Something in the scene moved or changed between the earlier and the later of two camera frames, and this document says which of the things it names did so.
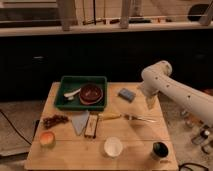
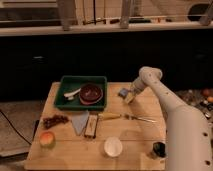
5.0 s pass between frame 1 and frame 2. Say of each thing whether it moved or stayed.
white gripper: moved
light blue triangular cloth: stayed
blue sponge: stayed
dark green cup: stayed
